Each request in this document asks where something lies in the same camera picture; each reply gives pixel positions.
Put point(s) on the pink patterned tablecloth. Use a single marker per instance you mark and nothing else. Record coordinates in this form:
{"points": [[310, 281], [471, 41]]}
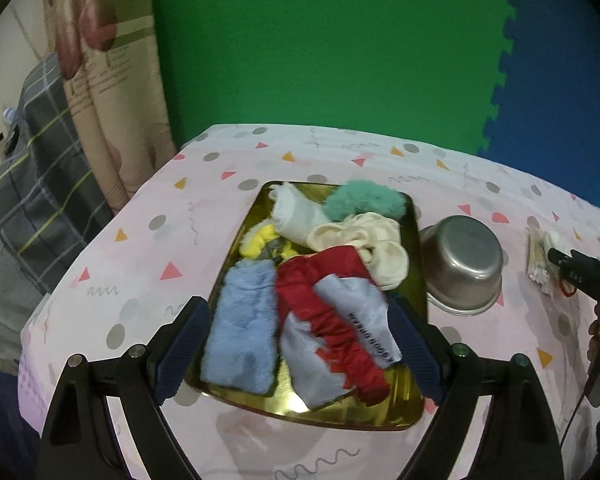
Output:
{"points": [[230, 160]]}

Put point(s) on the white speckled cloth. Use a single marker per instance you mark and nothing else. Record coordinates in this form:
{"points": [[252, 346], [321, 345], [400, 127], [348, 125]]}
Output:
{"points": [[300, 212]]}

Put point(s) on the green foam mat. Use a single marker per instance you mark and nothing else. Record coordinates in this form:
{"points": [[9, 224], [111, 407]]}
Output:
{"points": [[330, 50]]}

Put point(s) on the teal fluffy pompom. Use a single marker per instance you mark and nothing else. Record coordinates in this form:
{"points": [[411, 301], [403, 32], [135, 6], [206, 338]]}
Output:
{"points": [[360, 200]]}

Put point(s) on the yellow patterned cloth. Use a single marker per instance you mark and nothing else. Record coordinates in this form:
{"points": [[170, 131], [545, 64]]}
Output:
{"points": [[260, 247]]}

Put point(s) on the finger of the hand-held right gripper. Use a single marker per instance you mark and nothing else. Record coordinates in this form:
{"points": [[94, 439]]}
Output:
{"points": [[565, 265]]}

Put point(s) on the blue foam mat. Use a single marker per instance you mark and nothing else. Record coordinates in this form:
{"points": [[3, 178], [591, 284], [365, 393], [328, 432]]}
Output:
{"points": [[555, 110]]}

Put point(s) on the orange rubber band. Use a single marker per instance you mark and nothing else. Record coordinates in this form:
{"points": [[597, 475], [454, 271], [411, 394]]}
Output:
{"points": [[568, 290]]}

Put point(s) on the gold tin tray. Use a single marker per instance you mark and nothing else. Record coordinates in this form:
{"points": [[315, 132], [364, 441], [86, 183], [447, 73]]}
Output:
{"points": [[290, 405]]}

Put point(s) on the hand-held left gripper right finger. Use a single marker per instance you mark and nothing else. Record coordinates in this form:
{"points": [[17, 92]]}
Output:
{"points": [[415, 355]]}

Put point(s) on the red and grey sock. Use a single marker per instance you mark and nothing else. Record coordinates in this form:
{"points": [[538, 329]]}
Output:
{"points": [[330, 320]]}

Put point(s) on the grey bed sheet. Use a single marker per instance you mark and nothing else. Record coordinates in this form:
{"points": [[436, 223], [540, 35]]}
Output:
{"points": [[5, 285]]}

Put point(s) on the stainless steel bowl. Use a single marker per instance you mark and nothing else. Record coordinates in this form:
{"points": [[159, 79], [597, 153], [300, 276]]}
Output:
{"points": [[465, 255]]}

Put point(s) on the beige printed curtain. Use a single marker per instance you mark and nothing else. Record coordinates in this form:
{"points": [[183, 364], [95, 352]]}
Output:
{"points": [[115, 110]]}

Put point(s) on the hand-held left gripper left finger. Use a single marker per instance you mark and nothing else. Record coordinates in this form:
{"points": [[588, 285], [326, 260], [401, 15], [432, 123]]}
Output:
{"points": [[185, 345]]}

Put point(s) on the blue fluffy cloth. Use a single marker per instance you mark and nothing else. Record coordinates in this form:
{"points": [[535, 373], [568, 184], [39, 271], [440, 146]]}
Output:
{"points": [[240, 325]]}

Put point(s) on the cream cloth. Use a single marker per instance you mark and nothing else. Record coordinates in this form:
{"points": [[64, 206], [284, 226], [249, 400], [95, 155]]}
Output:
{"points": [[345, 232]]}

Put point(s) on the grey plaid blanket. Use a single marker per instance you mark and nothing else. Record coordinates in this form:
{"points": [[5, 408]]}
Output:
{"points": [[40, 160]]}

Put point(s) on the pack of cotton swabs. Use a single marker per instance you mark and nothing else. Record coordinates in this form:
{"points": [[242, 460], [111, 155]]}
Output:
{"points": [[537, 260]]}

